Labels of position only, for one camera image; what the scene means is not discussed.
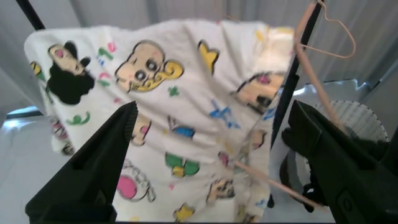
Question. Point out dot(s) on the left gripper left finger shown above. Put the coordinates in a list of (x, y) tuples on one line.
[(84, 183)]

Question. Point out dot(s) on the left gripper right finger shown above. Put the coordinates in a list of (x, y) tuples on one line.
[(357, 189)]

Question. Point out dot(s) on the black garment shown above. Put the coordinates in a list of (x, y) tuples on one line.
[(368, 143)]

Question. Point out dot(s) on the black clothes rack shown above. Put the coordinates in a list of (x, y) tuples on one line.
[(289, 84)]

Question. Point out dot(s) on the cream printed garment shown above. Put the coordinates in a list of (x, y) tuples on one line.
[(186, 77)]

